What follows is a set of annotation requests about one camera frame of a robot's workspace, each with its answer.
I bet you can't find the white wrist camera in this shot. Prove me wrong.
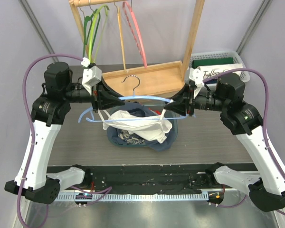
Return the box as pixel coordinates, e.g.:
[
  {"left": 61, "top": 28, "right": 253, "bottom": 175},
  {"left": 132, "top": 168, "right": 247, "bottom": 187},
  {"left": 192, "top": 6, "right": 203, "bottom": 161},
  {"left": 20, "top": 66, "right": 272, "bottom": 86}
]
[
  {"left": 184, "top": 67, "right": 204, "bottom": 99},
  {"left": 81, "top": 57, "right": 102, "bottom": 95}
]

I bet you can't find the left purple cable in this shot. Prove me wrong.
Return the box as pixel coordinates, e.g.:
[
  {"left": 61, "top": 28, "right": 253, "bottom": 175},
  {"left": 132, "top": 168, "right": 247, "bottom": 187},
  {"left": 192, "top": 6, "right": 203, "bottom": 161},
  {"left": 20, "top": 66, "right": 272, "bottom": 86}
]
[{"left": 16, "top": 54, "right": 114, "bottom": 228}]

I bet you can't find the purple cable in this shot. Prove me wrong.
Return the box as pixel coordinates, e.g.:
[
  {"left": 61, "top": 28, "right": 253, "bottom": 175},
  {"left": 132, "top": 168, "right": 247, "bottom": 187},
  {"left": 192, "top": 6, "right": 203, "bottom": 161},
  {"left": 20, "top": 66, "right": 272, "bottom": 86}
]
[
  {"left": 16, "top": 54, "right": 114, "bottom": 228},
  {"left": 203, "top": 68, "right": 285, "bottom": 218}
]

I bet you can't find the white tank top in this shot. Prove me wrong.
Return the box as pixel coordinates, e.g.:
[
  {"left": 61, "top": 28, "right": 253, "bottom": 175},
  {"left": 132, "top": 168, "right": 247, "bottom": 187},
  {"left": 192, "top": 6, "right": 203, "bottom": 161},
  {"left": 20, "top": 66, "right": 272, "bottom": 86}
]
[{"left": 98, "top": 102, "right": 172, "bottom": 143}]

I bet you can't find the wooden clothes rack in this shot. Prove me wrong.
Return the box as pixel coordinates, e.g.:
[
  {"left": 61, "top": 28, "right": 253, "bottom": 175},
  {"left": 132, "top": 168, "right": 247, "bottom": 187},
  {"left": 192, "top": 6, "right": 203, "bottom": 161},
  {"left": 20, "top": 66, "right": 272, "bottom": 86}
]
[{"left": 69, "top": 0, "right": 205, "bottom": 96}]

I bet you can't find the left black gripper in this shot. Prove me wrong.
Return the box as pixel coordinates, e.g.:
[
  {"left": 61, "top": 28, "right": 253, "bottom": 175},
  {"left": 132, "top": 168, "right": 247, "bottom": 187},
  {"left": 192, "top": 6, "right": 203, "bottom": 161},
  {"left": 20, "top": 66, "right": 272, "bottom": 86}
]
[{"left": 63, "top": 76, "right": 126, "bottom": 113}]

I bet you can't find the lime green hanger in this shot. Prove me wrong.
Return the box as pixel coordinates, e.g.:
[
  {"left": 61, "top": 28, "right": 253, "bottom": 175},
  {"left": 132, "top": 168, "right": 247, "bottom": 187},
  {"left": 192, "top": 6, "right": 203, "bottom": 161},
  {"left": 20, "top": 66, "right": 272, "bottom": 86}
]
[{"left": 88, "top": 4, "right": 109, "bottom": 62}]

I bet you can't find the grey plastic basin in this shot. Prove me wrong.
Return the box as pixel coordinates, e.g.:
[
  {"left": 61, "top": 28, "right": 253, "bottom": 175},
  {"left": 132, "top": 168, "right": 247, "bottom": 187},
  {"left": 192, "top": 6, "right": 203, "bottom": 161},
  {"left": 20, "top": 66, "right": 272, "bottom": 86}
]
[{"left": 106, "top": 102, "right": 179, "bottom": 149}]

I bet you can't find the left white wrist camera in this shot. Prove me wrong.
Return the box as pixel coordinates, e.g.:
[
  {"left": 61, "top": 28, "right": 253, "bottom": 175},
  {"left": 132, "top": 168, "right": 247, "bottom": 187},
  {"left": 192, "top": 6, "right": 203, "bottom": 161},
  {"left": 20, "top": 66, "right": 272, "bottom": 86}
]
[{"left": 81, "top": 57, "right": 102, "bottom": 95}]

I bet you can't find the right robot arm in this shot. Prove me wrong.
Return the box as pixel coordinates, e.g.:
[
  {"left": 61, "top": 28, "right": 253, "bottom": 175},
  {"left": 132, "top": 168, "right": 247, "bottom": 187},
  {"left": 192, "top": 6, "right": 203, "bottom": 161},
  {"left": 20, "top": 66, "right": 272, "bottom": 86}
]
[{"left": 164, "top": 73, "right": 285, "bottom": 212}]

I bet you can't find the red tank top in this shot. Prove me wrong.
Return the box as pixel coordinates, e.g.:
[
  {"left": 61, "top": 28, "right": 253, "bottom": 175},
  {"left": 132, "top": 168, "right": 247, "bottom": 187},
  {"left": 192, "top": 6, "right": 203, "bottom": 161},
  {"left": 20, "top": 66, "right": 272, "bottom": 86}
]
[{"left": 149, "top": 109, "right": 162, "bottom": 115}]

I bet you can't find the white slotted cable duct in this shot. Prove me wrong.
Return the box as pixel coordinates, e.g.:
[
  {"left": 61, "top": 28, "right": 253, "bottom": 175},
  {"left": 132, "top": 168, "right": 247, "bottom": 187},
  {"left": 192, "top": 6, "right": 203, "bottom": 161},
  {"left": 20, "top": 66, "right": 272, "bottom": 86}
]
[{"left": 55, "top": 191, "right": 209, "bottom": 202}]

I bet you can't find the yellow wooden hanger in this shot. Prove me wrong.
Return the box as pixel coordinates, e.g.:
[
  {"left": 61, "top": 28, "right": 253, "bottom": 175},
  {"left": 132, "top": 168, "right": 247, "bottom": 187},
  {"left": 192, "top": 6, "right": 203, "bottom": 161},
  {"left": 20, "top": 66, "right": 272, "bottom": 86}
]
[{"left": 114, "top": 3, "right": 127, "bottom": 71}]

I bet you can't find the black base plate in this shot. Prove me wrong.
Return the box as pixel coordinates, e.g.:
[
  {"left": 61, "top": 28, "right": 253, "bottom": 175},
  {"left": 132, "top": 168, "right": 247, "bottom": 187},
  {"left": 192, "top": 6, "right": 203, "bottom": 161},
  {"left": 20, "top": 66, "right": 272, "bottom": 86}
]
[{"left": 47, "top": 163, "right": 255, "bottom": 194}]

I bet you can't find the white printed folded cloth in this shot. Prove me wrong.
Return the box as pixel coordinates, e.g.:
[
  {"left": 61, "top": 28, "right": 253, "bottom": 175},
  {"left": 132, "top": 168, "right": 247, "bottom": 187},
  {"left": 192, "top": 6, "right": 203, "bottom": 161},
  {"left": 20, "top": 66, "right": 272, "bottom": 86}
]
[{"left": 197, "top": 63, "right": 243, "bottom": 79}]

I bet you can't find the pink hanger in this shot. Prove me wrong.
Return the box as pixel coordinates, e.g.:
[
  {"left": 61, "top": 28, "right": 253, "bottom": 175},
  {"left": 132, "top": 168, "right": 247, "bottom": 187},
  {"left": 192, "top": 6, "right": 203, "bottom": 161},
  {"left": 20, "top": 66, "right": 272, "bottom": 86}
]
[{"left": 122, "top": 1, "right": 148, "bottom": 69}]

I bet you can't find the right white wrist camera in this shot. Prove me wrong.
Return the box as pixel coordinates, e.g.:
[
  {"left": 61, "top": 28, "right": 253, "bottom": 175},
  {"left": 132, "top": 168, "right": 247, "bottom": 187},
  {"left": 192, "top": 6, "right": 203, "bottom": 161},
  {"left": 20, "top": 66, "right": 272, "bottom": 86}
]
[{"left": 184, "top": 67, "right": 204, "bottom": 99}]

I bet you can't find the green folded cloth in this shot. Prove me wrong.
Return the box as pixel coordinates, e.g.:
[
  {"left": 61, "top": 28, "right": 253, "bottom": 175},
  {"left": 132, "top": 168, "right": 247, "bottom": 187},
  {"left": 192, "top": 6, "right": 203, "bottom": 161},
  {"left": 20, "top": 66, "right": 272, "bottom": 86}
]
[{"left": 191, "top": 57, "right": 234, "bottom": 68}]

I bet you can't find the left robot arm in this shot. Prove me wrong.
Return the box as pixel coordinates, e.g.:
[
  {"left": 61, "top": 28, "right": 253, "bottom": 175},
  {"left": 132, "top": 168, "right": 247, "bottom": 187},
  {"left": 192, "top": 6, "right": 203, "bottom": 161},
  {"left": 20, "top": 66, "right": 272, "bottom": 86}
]
[{"left": 4, "top": 62, "right": 125, "bottom": 204}]

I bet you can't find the light blue hanger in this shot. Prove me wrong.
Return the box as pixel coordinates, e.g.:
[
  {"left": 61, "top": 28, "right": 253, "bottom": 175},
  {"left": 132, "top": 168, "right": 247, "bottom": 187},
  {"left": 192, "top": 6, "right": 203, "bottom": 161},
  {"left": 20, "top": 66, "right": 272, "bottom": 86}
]
[{"left": 78, "top": 75, "right": 177, "bottom": 123}]

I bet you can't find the white plastic basket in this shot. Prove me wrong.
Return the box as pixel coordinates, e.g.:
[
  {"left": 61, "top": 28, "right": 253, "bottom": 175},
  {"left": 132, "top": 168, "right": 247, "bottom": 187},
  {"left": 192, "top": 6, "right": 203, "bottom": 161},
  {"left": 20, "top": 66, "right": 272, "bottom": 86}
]
[{"left": 189, "top": 49, "right": 251, "bottom": 83}]

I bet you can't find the navy tank top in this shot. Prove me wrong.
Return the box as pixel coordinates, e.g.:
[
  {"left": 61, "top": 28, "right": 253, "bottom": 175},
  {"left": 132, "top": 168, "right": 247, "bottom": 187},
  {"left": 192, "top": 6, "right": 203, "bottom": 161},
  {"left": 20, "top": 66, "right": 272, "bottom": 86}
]
[{"left": 108, "top": 101, "right": 174, "bottom": 152}]

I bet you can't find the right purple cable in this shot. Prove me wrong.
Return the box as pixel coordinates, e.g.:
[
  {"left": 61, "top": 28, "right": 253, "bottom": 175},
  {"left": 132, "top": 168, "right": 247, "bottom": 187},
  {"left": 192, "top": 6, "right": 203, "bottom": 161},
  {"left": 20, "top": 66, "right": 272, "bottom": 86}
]
[{"left": 203, "top": 68, "right": 285, "bottom": 218}]

